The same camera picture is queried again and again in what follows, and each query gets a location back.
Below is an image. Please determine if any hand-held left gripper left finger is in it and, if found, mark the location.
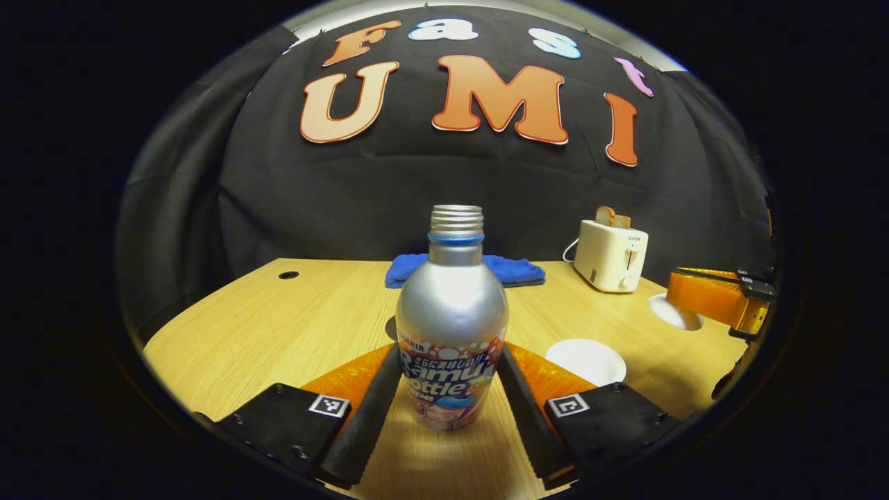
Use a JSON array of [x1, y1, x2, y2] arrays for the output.
[[191, 340, 405, 487]]

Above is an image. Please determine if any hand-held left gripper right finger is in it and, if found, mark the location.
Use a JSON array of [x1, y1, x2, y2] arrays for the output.
[[495, 340, 685, 490]]

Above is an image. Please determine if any white teacup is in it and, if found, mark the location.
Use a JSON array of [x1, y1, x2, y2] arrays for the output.
[[545, 338, 628, 388]]

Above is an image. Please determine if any silver water bottle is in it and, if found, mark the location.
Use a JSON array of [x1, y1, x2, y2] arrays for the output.
[[394, 204, 510, 433]]

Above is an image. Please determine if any white toaster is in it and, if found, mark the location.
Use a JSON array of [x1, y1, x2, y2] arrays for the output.
[[573, 219, 649, 294]]

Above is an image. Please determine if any blue towel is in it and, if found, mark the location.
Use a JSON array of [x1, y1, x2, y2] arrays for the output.
[[384, 253, 547, 290]]

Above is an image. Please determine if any black backdrop cloth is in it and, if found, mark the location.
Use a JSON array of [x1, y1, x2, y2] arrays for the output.
[[117, 6, 777, 341]]

